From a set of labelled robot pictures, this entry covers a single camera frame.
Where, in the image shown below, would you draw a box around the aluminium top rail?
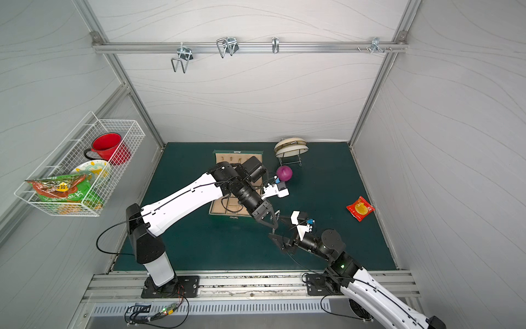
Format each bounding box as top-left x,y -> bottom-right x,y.
93,41 -> 409,55

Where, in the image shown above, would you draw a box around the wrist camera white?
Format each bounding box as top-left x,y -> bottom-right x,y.
290,211 -> 315,241
262,182 -> 289,199

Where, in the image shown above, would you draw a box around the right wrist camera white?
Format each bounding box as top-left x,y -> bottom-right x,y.
290,211 -> 315,241

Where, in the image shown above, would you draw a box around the green jewelry box beige lining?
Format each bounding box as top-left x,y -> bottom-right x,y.
208,149 -> 264,219

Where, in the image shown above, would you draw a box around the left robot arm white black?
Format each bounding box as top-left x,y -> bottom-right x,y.
126,156 -> 288,299

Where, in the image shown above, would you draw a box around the red mug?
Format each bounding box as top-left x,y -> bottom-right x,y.
84,132 -> 132,165

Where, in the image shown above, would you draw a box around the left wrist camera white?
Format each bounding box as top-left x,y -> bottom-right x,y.
262,182 -> 289,199

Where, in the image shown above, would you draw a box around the metal bracket hook right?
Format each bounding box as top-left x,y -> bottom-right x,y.
356,38 -> 393,54

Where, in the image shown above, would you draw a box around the red snack packet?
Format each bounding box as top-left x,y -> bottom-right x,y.
346,196 -> 375,222

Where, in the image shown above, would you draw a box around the purple ball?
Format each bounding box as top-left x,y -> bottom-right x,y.
276,165 -> 293,182

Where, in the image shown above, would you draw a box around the yellow patterned plate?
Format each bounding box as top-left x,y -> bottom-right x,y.
71,160 -> 112,184

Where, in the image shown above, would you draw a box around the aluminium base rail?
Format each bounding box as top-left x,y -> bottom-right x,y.
81,270 -> 421,303

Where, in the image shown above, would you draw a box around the left base cables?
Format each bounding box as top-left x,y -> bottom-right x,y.
124,286 -> 194,326

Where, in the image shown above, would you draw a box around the small metal hook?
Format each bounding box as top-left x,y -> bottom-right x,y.
271,37 -> 279,54

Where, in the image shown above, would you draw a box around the metal double hook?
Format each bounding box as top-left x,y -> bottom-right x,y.
171,44 -> 193,73
216,36 -> 239,58

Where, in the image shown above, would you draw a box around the white wire wall basket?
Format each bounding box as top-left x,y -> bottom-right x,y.
15,112 -> 145,217

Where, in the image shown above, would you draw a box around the green snack bag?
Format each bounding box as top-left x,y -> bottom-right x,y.
26,172 -> 104,209

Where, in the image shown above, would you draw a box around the right base cable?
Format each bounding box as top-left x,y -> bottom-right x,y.
319,293 -> 375,322

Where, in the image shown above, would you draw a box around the metal double hook middle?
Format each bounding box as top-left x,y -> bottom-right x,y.
216,36 -> 239,58

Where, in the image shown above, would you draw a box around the metal double hook left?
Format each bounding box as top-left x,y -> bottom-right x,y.
171,44 -> 193,73

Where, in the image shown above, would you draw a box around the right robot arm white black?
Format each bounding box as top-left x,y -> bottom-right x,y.
268,229 -> 447,328

